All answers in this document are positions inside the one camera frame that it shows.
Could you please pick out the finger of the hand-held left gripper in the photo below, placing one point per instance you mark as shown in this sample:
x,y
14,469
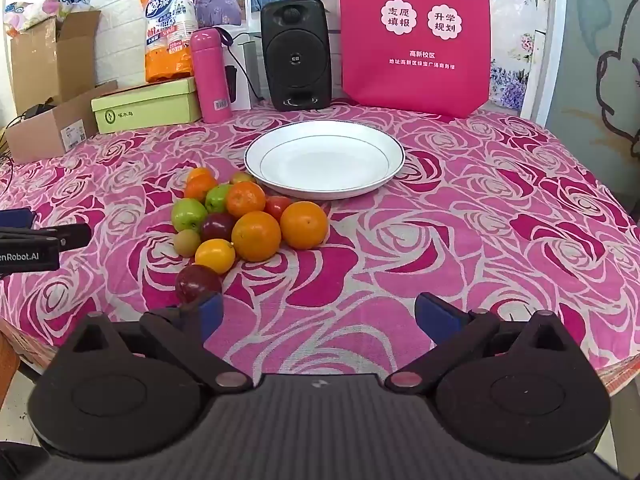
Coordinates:
x,y
17,218
60,236

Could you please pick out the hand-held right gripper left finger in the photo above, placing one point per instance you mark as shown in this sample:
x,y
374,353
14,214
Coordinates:
x,y
212,310

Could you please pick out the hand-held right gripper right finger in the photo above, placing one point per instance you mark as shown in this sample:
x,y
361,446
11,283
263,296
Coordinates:
x,y
435,312

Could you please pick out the dark red plum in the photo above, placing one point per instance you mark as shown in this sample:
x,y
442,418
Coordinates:
x,y
217,227
197,282

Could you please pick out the yellow orange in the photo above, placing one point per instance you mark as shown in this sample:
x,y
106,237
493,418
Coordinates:
x,y
215,256

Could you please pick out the brown kiwi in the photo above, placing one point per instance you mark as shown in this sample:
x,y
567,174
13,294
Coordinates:
x,y
186,242

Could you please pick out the large orange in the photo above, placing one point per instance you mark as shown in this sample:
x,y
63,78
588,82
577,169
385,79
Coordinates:
x,y
303,225
256,236

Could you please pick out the bumpy tangerine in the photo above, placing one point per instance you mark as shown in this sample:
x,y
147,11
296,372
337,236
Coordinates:
x,y
245,198

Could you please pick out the small tangerine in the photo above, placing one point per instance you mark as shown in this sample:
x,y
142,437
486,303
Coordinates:
x,y
201,189
199,173

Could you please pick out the red and green apple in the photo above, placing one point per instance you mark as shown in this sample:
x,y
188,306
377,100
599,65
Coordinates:
x,y
242,178

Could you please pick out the white plate with dark rim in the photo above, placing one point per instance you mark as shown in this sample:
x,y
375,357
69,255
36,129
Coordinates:
x,y
324,159

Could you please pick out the pink rose-patterned tablecloth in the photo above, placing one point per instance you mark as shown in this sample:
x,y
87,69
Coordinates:
x,y
450,240

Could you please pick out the brown cardboard box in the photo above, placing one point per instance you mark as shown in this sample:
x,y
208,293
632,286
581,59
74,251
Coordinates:
x,y
50,130

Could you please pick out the green shoe box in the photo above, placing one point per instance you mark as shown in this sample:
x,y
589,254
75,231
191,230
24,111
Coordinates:
x,y
147,105

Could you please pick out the pink thermos bottle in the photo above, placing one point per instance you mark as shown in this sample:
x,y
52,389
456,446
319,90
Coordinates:
x,y
210,75

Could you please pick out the orange paper cup packet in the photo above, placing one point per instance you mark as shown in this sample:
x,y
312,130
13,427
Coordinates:
x,y
167,30

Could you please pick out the white product box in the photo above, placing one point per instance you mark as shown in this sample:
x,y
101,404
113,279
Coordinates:
x,y
242,75

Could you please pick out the pink tote bag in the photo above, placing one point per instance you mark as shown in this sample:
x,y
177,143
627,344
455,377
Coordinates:
x,y
415,75

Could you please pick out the floral curtain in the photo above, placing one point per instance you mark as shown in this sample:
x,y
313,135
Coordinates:
x,y
510,70

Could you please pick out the black speaker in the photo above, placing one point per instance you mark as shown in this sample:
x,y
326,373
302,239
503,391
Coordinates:
x,y
295,55

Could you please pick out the purple bedding package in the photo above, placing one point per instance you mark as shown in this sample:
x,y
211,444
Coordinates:
x,y
220,5

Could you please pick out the glass door with cartoon drawing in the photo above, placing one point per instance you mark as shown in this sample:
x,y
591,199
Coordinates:
x,y
595,60

